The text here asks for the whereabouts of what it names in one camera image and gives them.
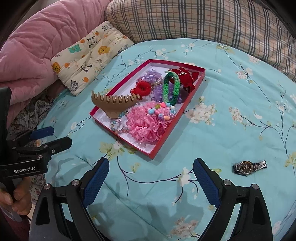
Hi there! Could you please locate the pink fabric flower scrunchie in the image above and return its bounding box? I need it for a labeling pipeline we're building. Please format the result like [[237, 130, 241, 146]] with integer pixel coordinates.
[[126, 101, 176, 145]]

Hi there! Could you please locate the person's left hand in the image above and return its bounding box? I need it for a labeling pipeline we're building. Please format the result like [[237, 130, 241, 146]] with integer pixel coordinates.
[[1, 177, 32, 215]]

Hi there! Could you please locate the red velvet bow clip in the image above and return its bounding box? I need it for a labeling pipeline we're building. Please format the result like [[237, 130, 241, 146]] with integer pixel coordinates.
[[169, 67, 199, 93]]

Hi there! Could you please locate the purple sequin hair tie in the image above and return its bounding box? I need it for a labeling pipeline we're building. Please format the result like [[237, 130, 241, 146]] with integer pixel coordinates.
[[138, 69, 164, 85]]

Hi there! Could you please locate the cream cartoon print pillow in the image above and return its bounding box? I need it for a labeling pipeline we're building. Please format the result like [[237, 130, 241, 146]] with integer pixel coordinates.
[[51, 21, 133, 96]]

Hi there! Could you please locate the red shallow box tray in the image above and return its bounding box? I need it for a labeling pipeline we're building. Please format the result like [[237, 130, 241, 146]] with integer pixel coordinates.
[[90, 59, 205, 159]]

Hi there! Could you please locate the teal beaded bracelet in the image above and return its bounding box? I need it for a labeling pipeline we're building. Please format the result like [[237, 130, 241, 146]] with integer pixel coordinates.
[[109, 110, 130, 135]]

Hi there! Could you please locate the green braided bracelet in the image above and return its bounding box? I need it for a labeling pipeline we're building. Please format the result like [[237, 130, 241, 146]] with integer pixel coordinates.
[[162, 70, 183, 106]]

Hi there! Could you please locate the pink quilt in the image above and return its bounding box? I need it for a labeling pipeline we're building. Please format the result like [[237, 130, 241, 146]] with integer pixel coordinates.
[[1, 0, 109, 126]]

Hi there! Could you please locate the plaid pillow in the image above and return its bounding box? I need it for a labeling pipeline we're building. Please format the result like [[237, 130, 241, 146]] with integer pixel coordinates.
[[105, 1, 295, 80]]

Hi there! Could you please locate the silver wristwatch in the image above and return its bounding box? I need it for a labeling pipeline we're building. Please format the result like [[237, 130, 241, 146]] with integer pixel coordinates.
[[233, 160, 267, 176]]

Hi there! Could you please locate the teal floral bedsheet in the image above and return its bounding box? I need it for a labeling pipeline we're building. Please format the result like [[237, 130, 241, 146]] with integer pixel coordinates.
[[39, 39, 295, 240]]

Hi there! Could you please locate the red fluffy scrunchie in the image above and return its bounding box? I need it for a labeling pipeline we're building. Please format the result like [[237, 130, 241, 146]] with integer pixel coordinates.
[[130, 80, 152, 97]]

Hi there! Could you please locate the purple fabric flower scrunchie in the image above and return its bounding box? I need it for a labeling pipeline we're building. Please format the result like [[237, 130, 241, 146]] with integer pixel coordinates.
[[154, 83, 188, 104]]

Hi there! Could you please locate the tan plastic claw clip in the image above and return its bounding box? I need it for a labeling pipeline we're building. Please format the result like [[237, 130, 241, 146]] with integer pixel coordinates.
[[91, 91, 142, 119]]

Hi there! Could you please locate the colourful bead bracelet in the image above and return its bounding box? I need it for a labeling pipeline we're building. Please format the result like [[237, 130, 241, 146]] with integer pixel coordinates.
[[147, 102, 178, 122]]

